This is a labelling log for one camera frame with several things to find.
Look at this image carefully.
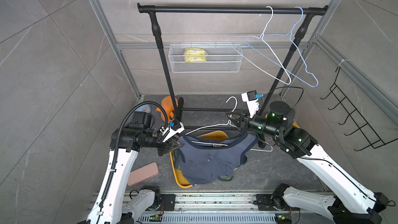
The white wire hanger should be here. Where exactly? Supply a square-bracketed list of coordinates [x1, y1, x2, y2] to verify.
[185, 96, 273, 152]
[226, 6, 292, 85]

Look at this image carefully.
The dark grey tank top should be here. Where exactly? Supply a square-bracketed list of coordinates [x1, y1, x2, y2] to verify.
[176, 133, 259, 185]

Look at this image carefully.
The plain green tank top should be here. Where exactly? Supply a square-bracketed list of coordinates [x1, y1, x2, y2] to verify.
[218, 176, 233, 181]

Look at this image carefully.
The light blue wire hanger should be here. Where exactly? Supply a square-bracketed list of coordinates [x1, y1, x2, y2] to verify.
[239, 6, 325, 89]

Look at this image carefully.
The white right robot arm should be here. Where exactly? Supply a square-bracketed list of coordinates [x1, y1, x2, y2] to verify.
[226, 101, 390, 224]

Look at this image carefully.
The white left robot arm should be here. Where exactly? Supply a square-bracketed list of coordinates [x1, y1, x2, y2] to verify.
[83, 101, 184, 224]

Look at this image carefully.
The pink rectangular case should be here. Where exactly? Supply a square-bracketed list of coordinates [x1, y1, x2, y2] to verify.
[127, 162, 159, 187]

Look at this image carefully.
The large yellow plastic tray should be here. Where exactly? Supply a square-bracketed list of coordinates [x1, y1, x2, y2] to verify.
[170, 131, 228, 189]

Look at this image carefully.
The orange plush toy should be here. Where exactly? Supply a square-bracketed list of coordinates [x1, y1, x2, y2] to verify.
[156, 96, 178, 121]

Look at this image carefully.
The yellow item in basket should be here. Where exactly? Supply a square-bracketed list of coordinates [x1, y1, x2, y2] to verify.
[183, 47, 207, 63]

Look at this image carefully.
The black clothes rack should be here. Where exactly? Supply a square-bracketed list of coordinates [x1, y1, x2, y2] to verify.
[137, 4, 329, 121]

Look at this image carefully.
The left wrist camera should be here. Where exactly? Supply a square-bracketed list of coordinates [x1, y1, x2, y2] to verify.
[160, 120, 185, 143]

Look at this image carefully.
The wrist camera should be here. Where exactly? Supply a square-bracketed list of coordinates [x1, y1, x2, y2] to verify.
[160, 120, 185, 143]
[241, 90, 263, 118]

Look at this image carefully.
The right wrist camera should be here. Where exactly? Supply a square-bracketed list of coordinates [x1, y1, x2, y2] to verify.
[241, 90, 263, 118]

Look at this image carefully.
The metal base rail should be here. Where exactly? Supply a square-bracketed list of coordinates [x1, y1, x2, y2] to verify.
[119, 191, 332, 224]

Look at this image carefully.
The white wire basket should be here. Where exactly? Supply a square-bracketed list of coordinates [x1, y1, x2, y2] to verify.
[168, 44, 243, 73]

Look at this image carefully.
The black wire wall rack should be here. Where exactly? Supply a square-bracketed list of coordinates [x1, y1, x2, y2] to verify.
[320, 67, 398, 152]

